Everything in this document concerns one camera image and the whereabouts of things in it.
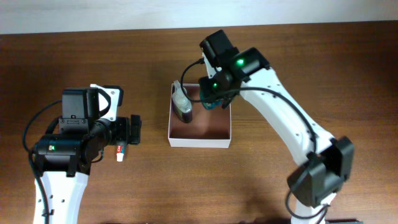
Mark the left black cable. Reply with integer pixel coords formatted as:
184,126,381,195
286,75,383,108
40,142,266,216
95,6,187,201
21,98,63,224

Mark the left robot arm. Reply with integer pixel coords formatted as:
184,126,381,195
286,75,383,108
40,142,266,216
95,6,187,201
28,84,142,223

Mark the clear spray bottle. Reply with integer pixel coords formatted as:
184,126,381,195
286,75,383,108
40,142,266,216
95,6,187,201
172,80,193,123

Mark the blue mouthwash bottle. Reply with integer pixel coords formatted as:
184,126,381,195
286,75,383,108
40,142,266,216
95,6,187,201
201,100,223,110

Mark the green red toothpaste tube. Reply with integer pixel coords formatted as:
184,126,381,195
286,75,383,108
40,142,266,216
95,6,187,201
116,146,126,162

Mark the white cardboard box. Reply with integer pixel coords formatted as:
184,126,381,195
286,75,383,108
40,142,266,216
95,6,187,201
167,82,233,149

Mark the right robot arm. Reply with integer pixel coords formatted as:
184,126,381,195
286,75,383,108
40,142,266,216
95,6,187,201
199,30,354,223

